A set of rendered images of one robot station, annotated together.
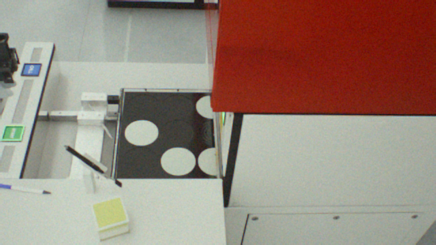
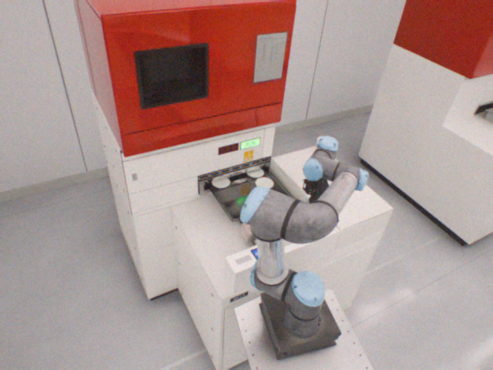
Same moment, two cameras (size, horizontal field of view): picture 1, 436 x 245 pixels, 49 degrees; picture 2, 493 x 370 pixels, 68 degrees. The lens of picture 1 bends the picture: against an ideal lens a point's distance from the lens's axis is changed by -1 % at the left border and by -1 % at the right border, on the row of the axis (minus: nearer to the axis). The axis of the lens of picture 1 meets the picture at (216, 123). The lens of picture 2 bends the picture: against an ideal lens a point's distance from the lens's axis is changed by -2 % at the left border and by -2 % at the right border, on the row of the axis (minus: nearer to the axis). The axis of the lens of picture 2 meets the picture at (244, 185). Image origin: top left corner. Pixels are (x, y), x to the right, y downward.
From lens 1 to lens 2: 219 cm
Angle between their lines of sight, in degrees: 74
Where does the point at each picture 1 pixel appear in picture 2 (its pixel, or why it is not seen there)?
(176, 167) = (268, 182)
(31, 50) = (241, 264)
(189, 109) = (229, 189)
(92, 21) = not seen: outside the picture
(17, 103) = (287, 245)
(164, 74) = (192, 223)
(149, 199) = (299, 173)
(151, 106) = (236, 203)
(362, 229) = not seen: hidden behind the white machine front
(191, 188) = (283, 164)
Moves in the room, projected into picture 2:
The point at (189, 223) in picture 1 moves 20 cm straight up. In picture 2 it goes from (299, 160) to (304, 130)
